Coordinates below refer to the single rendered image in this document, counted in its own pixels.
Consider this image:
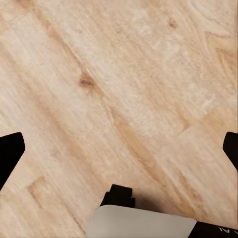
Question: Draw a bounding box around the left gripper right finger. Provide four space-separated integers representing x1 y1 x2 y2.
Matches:
223 132 238 171

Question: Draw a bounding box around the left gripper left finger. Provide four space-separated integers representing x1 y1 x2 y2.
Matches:
0 132 25 190

